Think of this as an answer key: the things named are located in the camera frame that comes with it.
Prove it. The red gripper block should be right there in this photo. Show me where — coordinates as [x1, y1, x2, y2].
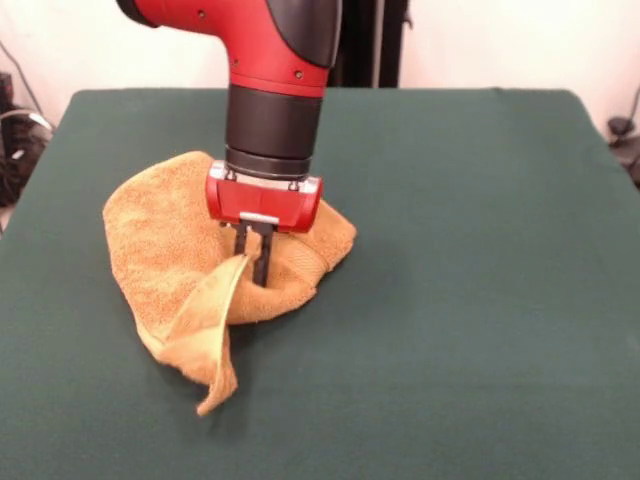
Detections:
[204, 171, 324, 289]

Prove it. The tan terry towel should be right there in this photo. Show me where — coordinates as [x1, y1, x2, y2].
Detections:
[102, 150, 359, 417]

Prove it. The dark green table cloth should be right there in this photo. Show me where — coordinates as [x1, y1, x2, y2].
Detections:
[0, 87, 640, 480]

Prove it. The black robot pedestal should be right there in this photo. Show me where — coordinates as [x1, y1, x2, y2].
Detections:
[335, 0, 403, 90]

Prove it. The black equipment with cables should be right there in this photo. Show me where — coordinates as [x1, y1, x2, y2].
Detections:
[0, 72, 55, 209]

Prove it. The black plug with cable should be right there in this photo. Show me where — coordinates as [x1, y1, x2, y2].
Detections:
[607, 115, 640, 189]

